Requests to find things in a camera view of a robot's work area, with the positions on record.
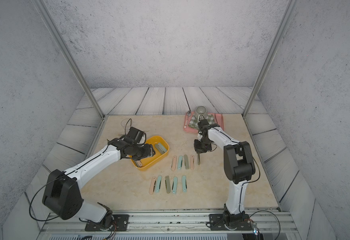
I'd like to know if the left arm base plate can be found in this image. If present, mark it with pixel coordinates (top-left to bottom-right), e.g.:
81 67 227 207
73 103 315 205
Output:
85 214 130 232

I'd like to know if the yellow plastic storage box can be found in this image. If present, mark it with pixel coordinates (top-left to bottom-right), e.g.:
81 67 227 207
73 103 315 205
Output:
130 135 170 172

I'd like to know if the teal folding fruit knife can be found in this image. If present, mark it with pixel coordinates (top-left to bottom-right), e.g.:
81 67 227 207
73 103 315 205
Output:
155 176 162 193

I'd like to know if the aluminium frame post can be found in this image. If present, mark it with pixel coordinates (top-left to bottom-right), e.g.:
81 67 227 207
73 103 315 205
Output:
242 0 298 118
32 0 105 120

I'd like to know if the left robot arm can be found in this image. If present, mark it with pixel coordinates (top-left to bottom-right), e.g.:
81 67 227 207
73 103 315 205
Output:
42 138 156 230

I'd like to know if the pink plastic tray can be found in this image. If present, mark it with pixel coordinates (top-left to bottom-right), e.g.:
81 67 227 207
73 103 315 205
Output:
183 112 224 133

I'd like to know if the pink folding fruit knife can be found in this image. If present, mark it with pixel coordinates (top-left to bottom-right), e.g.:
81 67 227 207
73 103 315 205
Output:
171 156 177 171

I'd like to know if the clear plastic cup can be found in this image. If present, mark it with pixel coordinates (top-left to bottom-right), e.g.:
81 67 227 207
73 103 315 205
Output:
121 118 133 134

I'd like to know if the pink handled spoon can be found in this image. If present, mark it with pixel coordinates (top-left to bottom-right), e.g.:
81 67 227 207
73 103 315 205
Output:
184 111 191 129

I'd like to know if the aluminium rail base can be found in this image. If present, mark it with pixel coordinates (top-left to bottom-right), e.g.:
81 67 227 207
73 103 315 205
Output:
37 209 301 240

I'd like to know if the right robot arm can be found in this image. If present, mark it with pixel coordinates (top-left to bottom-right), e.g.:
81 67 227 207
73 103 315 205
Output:
194 124 256 230

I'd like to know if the left aluminium frame post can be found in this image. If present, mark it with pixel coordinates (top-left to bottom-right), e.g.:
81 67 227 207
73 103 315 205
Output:
32 0 105 120

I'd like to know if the green checkered cloth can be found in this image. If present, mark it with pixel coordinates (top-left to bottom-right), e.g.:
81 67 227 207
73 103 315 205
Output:
188 114 215 130

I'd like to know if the striped ceramic cup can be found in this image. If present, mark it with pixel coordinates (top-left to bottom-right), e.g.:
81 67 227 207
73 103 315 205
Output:
193 106 208 122

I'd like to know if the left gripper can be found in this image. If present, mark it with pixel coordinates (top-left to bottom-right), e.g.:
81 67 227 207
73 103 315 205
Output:
131 143 158 161

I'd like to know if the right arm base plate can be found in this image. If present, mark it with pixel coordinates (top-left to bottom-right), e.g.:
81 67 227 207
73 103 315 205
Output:
206 213 253 231

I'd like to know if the right aluminium frame post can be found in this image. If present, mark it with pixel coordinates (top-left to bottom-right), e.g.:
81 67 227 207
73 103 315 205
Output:
242 0 298 118

